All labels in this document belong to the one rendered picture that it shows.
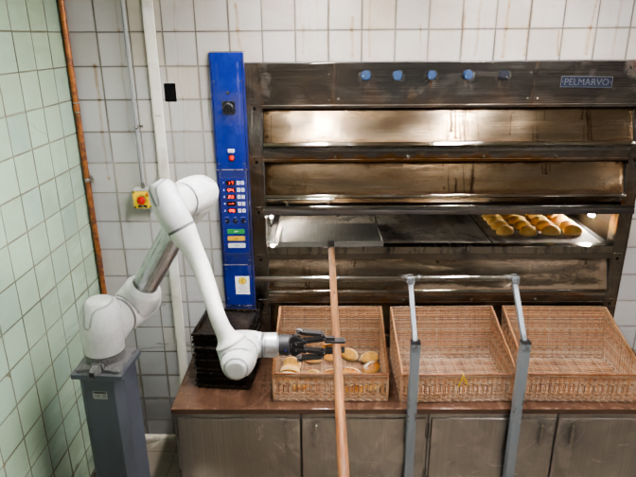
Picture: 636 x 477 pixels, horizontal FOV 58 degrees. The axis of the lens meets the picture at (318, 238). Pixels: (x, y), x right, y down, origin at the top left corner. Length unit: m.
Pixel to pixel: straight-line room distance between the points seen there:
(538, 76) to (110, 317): 2.18
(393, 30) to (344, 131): 0.51
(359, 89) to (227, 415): 1.66
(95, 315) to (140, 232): 0.88
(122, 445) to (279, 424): 0.73
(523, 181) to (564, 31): 0.71
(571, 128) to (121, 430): 2.44
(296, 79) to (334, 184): 0.54
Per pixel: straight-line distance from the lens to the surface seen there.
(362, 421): 2.83
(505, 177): 3.02
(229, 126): 2.83
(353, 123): 2.83
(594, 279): 3.36
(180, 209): 1.99
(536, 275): 3.24
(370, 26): 2.80
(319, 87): 2.82
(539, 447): 3.07
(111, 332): 2.34
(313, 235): 3.14
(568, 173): 3.12
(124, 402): 2.47
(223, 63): 2.80
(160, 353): 3.38
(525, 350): 2.69
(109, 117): 3.00
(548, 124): 3.03
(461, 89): 2.89
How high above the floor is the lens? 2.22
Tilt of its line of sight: 20 degrees down
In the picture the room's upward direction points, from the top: straight up
